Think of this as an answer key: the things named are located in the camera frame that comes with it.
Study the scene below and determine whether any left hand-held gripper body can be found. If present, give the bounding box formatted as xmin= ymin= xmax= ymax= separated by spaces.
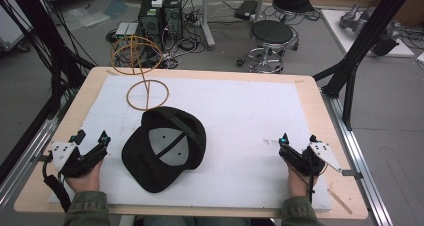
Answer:
xmin=50 ymin=140 xmax=109 ymax=179

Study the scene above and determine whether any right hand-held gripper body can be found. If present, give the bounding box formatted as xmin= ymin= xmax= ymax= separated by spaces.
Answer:
xmin=278 ymin=141 xmax=343 ymax=177

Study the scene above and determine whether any person's left hand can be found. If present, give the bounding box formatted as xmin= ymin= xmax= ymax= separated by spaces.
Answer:
xmin=64 ymin=159 xmax=105 ymax=194

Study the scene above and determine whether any person's right hand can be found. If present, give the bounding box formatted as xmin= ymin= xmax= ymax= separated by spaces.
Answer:
xmin=286 ymin=163 xmax=318 ymax=199

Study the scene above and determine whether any black baseball cap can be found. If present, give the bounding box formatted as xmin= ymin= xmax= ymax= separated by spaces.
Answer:
xmin=121 ymin=106 xmax=208 ymax=194

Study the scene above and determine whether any white foam mat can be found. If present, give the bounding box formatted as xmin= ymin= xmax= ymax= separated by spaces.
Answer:
xmin=49 ymin=74 xmax=333 ymax=211

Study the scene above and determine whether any wooden stick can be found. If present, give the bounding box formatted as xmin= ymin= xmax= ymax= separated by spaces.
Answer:
xmin=327 ymin=188 xmax=353 ymax=216

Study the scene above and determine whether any black round stool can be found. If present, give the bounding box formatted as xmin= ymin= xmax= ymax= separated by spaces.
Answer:
xmin=235 ymin=19 xmax=300 ymax=75

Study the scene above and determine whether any white floor board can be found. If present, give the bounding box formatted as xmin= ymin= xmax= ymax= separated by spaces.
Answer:
xmin=320 ymin=8 xmax=416 ymax=59

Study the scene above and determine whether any small grey box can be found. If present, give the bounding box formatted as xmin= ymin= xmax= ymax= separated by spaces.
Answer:
xmin=115 ymin=21 xmax=140 ymax=42

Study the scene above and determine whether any black computer tower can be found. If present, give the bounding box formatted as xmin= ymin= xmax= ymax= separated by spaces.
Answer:
xmin=137 ymin=0 xmax=165 ymax=52
xmin=162 ymin=0 xmax=185 ymax=44

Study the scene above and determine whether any black flat case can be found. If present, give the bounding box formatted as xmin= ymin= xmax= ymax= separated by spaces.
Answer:
xmin=233 ymin=0 xmax=259 ymax=21

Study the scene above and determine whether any stool with hat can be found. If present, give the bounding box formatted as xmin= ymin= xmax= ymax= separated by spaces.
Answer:
xmin=271 ymin=0 xmax=316 ymax=22

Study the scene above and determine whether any grey metal stand leg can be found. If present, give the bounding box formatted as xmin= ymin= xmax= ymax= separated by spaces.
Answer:
xmin=199 ymin=0 xmax=217 ymax=51

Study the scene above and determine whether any thin black cable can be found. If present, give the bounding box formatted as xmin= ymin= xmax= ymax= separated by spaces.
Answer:
xmin=307 ymin=159 xmax=317 ymax=204

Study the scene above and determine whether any black cable with sleeve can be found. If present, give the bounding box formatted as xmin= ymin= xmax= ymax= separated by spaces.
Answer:
xmin=41 ymin=151 xmax=73 ymax=214

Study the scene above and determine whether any aluminium rail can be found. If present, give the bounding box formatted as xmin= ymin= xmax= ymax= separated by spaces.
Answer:
xmin=0 ymin=95 xmax=75 ymax=214
xmin=320 ymin=87 xmax=396 ymax=226

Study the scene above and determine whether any black frame with cables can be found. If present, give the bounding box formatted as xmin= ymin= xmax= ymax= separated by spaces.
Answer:
xmin=0 ymin=0 xmax=98 ymax=120

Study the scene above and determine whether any black frame strut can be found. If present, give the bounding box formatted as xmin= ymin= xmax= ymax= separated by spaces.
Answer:
xmin=311 ymin=0 xmax=420 ymax=132

